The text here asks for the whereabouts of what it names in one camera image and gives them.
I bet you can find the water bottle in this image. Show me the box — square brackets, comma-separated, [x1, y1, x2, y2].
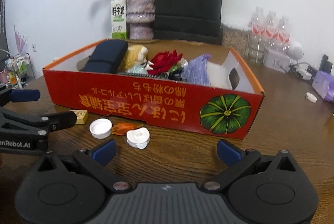
[276, 15, 290, 52]
[247, 6, 266, 58]
[264, 10, 278, 48]

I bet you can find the water bottle right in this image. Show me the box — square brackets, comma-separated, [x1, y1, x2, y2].
[276, 15, 290, 52]

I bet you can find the white power strip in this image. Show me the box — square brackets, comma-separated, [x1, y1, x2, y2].
[289, 65, 312, 81]

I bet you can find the black paper shopping bag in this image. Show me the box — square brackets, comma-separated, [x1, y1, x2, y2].
[153, 0, 223, 45]

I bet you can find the navy zippered pouch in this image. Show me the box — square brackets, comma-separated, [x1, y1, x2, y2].
[80, 39, 128, 74]

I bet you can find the purple tissue pack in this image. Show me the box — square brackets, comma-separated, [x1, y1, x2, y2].
[312, 70, 334, 103]

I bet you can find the empty drinking glass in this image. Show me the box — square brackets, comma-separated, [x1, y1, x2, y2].
[248, 39, 264, 65]

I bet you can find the red cardboard box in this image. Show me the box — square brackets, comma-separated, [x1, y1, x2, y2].
[43, 40, 264, 139]

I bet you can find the beige mahjong tile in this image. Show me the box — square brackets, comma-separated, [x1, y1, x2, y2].
[71, 110, 89, 125]

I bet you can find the green white milk carton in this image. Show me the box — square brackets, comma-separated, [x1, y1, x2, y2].
[111, 0, 127, 39]

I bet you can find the white yellow plush sheep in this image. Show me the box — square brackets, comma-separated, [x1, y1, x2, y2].
[118, 45, 148, 72]

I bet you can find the white tin box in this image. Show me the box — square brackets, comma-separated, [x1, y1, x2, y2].
[263, 49, 291, 73]

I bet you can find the clear jar with seeds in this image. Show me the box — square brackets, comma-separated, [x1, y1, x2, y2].
[222, 24, 250, 57]

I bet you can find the red artificial rose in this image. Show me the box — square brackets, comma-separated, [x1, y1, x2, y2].
[147, 50, 183, 75]

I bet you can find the purple fabric drawstring bag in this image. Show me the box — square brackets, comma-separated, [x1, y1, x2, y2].
[182, 54, 211, 86]

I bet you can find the purple ceramic vase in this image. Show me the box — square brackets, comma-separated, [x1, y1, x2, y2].
[126, 0, 156, 40]

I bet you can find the small white round lid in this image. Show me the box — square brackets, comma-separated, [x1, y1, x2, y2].
[305, 92, 318, 104]

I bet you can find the large white bottle cap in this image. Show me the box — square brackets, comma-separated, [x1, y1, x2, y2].
[89, 118, 113, 139]

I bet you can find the clear plastic bag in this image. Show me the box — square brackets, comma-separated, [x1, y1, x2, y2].
[126, 64, 148, 75]

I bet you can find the metal wire shelf rack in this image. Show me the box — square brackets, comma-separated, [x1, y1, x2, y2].
[5, 53, 36, 89]

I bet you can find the water bottle left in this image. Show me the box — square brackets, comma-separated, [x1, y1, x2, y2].
[247, 6, 266, 58]

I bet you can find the white round camera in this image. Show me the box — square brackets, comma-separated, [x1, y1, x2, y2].
[286, 41, 304, 61]

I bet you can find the water bottle middle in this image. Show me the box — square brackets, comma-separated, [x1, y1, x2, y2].
[264, 10, 278, 48]

